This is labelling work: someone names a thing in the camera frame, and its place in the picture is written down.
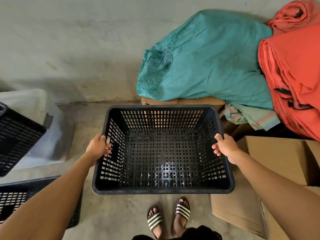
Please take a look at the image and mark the person's right forearm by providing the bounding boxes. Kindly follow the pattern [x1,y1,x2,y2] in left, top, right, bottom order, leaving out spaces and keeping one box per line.
[231,150,320,240]

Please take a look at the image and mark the orange woven sacks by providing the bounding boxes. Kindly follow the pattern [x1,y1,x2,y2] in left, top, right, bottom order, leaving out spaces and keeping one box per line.
[258,24,320,142]

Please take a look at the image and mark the black shorts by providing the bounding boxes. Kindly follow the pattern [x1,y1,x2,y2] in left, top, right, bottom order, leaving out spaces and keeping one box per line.
[132,225,223,240]

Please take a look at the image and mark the person's left leg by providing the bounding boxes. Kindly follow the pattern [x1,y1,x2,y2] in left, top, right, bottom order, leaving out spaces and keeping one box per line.
[150,207,163,240]

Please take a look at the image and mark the white plastic container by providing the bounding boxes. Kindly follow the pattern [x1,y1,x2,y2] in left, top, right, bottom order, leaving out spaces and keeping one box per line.
[0,88,75,170]

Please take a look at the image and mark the person's left forearm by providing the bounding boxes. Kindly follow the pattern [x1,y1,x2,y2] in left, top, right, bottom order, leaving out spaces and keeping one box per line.
[0,152,98,240]

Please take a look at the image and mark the person's left hand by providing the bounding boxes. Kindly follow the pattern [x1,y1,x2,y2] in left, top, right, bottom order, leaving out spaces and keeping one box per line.
[85,134,112,167]

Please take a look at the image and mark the large plain cardboard box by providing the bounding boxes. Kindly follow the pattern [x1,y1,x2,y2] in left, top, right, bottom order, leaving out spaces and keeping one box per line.
[210,136,320,240]

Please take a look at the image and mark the left striped sandal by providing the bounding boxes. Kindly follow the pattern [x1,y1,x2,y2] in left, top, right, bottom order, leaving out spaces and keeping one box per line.
[147,205,163,239]

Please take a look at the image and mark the person's right leg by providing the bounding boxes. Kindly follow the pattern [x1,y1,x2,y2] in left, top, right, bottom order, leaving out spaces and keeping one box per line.
[172,200,190,238]

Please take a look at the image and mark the person's leg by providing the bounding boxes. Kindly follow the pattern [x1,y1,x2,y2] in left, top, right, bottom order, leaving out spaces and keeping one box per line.
[150,207,163,240]
[172,200,190,238]

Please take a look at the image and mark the black plastic crate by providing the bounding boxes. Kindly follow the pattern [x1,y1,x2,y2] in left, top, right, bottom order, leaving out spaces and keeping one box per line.
[0,102,47,177]
[0,175,83,229]
[91,105,235,195]

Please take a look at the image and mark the teal woven sack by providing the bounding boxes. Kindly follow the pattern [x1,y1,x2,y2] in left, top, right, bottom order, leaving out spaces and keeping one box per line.
[136,9,274,110]

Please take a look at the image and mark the pale green striped sack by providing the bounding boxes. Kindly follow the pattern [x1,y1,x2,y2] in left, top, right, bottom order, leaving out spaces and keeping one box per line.
[222,102,280,132]

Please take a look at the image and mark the printed cardboard box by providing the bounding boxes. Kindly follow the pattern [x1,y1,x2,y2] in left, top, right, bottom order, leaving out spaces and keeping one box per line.
[140,96,225,110]

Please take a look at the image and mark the right striped sandal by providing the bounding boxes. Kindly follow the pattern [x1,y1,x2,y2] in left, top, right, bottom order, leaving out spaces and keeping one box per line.
[171,197,191,237]

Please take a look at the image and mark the person's right hand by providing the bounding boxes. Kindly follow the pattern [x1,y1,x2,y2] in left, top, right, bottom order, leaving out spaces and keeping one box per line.
[212,133,242,166]

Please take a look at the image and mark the striped sandal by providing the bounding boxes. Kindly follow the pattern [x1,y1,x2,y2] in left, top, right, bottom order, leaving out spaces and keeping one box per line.
[171,197,191,237]
[147,205,163,239]

